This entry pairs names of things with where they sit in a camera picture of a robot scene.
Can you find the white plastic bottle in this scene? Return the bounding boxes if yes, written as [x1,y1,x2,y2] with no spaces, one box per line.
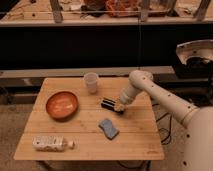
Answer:
[32,136,75,152]

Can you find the orange bowl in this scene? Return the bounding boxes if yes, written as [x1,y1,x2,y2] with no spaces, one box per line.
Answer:
[46,91,78,120]

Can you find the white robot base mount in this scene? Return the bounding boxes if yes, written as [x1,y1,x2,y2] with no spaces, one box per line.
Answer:
[176,39,213,65]

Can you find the wooden folding table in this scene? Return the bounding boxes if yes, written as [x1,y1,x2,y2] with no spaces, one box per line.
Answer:
[14,77,164,161]

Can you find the blue sponge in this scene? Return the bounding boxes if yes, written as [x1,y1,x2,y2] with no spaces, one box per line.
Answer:
[99,118,119,140]

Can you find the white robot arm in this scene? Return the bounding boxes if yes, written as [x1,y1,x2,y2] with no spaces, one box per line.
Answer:
[118,70,213,171]

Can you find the black cable on floor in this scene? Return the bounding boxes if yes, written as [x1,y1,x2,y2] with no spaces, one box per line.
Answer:
[152,101,173,146]

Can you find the translucent plastic cup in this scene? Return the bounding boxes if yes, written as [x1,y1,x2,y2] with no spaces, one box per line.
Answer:
[84,72,98,94]

